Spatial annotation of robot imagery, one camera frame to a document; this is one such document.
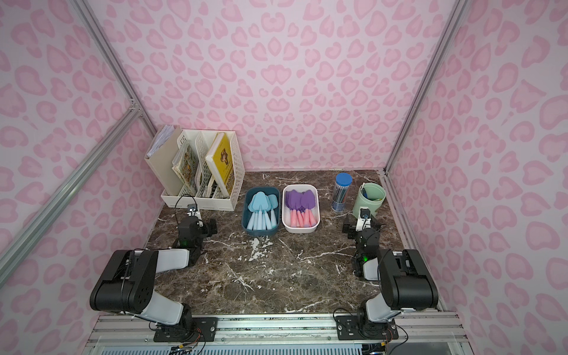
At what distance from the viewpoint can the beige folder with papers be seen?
88 cm

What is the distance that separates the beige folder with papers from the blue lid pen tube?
2.25 ft

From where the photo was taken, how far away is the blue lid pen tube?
920 mm
